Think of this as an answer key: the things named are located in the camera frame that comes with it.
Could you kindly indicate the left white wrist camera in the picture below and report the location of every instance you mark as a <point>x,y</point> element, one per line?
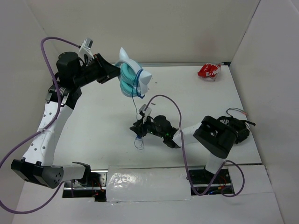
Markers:
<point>85,47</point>

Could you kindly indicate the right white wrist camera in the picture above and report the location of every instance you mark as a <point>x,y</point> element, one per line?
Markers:
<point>145,112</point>

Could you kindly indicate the teal white cat-ear headphones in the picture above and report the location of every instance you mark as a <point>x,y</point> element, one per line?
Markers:
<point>134,79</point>

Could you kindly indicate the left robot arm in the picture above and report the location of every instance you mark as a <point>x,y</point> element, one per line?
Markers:
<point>36,165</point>

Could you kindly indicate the red crumpled wrapper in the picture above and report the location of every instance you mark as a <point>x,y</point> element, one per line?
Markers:
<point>209,71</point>

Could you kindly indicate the white taped front panel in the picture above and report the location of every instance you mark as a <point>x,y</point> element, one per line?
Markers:
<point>147,185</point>

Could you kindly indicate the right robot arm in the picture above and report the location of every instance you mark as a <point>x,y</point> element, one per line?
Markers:
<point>217,137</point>

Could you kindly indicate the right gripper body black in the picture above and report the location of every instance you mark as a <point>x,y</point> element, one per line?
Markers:
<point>150,127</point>

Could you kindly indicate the aluminium frame rail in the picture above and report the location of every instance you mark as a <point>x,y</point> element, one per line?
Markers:
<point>187,63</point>

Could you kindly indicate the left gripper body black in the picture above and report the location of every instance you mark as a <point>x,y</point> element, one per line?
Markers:
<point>90,73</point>

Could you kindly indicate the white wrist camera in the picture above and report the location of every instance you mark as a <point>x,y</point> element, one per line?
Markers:
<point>85,47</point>
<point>145,112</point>

